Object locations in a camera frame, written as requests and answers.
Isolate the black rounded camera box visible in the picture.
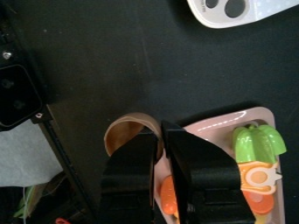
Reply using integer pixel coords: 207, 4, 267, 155
0, 64, 44, 132

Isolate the orange toy food piece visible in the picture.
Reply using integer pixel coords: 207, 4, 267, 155
159, 174, 180, 220

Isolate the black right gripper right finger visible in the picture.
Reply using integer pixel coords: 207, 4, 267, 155
162, 120, 256, 224

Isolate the small red object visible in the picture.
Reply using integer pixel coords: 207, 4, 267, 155
54, 217, 74, 224

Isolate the thin green cable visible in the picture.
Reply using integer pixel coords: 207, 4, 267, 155
13, 186, 36, 220

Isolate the pink plastic tray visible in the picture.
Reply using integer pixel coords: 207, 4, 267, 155
154, 106, 287, 224

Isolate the black table frame rail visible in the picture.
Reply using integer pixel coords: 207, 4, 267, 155
39, 104, 99, 224

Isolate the white cloth sheet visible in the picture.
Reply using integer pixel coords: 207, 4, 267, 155
0, 119, 64, 187

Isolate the green plush toy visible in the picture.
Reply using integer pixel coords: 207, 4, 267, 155
231, 123, 288, 224

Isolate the tan toy eggshell half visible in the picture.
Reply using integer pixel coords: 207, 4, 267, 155
104, 112, 164, 165

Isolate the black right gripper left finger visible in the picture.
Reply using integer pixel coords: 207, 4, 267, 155
98, 132, 159, 224

